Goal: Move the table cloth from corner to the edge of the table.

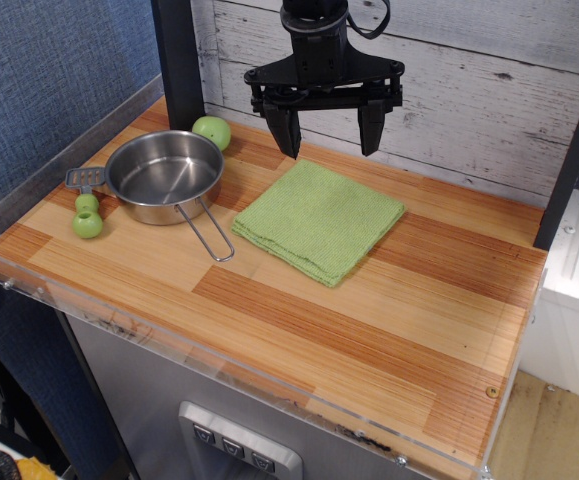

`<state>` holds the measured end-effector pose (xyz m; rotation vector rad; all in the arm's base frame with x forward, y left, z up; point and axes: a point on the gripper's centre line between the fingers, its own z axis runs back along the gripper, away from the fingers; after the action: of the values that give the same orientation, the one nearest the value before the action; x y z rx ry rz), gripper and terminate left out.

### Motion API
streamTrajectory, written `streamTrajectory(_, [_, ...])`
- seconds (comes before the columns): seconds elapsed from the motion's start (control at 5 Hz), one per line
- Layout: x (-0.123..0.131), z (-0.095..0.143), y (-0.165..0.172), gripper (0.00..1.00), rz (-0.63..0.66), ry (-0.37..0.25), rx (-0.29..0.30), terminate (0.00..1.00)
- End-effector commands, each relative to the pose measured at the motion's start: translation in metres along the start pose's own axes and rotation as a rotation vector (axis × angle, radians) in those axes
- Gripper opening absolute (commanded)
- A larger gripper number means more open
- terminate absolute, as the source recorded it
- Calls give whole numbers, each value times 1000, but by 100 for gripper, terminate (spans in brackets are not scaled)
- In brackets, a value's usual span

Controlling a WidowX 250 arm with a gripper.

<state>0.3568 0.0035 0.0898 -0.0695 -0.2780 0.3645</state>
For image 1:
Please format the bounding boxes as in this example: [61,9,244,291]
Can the grey green toy spatula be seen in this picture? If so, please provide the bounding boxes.
[65,167,105,239]

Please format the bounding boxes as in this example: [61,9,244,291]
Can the silver dispenser button panel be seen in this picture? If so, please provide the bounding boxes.
[178,401,303,479]

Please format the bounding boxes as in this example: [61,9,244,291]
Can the black right frame post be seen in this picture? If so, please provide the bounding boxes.
[533,120,579,251]

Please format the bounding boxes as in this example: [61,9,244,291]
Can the white metal cabinet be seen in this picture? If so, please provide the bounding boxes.
[520,190,579,395]

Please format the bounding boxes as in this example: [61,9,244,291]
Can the black frame post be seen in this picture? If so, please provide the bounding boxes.
[533,120,579,251]
[151,0,205,131]

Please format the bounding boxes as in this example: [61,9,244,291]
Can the green toy apple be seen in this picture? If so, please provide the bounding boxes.
[192,116,231,151]

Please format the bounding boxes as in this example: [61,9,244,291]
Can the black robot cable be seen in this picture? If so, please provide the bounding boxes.
[344,0,393,39]

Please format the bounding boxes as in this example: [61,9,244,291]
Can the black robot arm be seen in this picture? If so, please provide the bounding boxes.
[244,1,405,158]

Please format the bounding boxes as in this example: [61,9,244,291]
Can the clear acrylic table guard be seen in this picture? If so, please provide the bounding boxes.
[0,242,545,480]

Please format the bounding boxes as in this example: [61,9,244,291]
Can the black left frame post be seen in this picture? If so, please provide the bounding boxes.
[151,0,205,131]

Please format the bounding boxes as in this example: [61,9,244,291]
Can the green cloth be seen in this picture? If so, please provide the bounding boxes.
[231,160,406,288]

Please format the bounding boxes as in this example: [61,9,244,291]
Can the stainless steel pot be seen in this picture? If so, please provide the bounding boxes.
[104,130,235,262]

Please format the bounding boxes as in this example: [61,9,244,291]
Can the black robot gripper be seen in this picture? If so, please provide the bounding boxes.
[244,4,403,159]

